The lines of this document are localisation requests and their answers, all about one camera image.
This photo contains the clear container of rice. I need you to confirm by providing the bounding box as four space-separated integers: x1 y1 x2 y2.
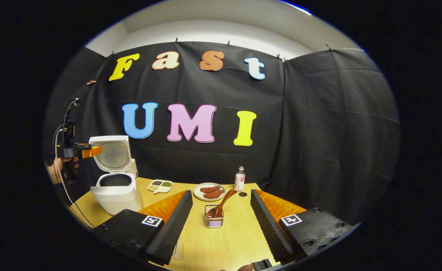
171 239 184 261

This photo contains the white rice cooker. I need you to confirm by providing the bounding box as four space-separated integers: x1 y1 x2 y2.
89 135 143 216

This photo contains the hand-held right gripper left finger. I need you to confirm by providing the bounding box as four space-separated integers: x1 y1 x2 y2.
93 190 193 266

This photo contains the brown wooden spoon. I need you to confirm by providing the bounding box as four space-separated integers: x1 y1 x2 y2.
206 189 238 219

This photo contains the white round plate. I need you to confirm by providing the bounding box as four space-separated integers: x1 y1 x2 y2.
193 183 226 202

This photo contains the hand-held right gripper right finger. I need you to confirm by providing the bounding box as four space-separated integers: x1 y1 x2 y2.
250 189 361 264

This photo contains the white divided dish of beans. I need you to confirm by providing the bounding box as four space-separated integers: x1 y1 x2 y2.
147 180 173 194

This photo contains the thin gripper cable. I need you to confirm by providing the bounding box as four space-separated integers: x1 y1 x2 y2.
53 124 95 229

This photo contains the small bottle with pink label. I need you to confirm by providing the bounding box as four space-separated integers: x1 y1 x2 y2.
234 166 246 192

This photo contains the metal wire chopstick holder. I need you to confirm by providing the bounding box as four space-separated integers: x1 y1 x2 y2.
204 204 224 228

